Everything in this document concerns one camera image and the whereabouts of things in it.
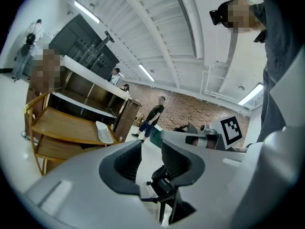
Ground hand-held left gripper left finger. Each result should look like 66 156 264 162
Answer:
23 139 158 229

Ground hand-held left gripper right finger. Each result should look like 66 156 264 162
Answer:
161 139 246 229

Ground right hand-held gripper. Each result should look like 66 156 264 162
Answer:
160 114 247 153

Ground wooden shelf cabinet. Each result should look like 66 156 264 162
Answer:
25 49 143 143

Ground wooden shelf rack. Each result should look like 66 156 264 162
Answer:
23 91 123 177

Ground dark green furniture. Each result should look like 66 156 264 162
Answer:
149 125 165 149

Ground white ceiling pipes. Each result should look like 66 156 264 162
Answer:
201 67 230 98

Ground long ceiling vent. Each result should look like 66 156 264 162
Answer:
173 0 199 60

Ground person's head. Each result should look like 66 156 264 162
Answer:
222 0 267 35

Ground black display panel on stand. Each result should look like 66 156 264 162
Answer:
48 14 120 81

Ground person's dark grey shirt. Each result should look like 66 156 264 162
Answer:
252 0 305 143

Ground black head-mounted camera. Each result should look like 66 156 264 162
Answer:
209 2 230 26

